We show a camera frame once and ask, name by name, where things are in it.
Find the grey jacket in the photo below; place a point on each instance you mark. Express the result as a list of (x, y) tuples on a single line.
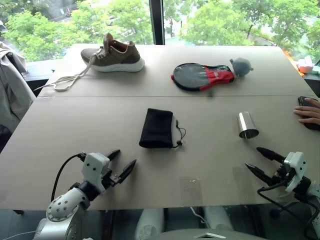
[(11, 95)]

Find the white rounded robot leg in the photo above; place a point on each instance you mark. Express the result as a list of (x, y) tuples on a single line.
[(218, 218), (149, 223)]

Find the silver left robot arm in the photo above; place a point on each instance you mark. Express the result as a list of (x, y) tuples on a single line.
[(65, 212)]

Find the shiny steel cup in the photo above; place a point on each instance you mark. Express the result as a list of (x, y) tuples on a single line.
[(246, 123)]

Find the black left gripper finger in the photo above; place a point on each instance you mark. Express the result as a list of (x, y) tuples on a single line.
[(113, 153), (128, 170)]

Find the person's bare hand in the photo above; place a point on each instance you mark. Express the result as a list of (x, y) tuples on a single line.
[(309, 112)]

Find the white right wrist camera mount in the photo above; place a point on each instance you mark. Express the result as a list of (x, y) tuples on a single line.
[(296, 168)]

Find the dark window frame post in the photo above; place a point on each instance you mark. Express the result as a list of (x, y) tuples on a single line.
[(157, 22)]

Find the grey plush toy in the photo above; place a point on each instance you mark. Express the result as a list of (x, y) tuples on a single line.
[(241, 66)]

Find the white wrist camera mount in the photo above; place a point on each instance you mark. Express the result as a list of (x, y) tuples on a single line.
[(94, 167), (296, 168)]

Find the black and red paddle case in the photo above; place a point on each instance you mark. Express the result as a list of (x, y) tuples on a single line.
[(192, 76)]

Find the black computer mouse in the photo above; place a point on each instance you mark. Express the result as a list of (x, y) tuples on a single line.
[(303, 100)]

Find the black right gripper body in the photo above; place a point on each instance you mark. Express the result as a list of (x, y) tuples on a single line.
[(282, 173)]

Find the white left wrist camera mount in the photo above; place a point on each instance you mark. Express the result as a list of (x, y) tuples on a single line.
[(94, 167)]

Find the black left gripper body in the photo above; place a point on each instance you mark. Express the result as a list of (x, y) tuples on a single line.
[(113, 179)]

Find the pink and white box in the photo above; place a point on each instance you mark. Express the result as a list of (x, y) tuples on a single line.
[(305, 65)]

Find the grey robot torso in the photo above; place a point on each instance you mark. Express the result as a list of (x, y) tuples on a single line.
[(200, 233)]

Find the brown sneaker with white sole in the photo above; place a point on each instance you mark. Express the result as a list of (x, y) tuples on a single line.
[(117, 56)]

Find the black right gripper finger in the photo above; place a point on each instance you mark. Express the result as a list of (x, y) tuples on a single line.
[(270, 153), (260, 173)]

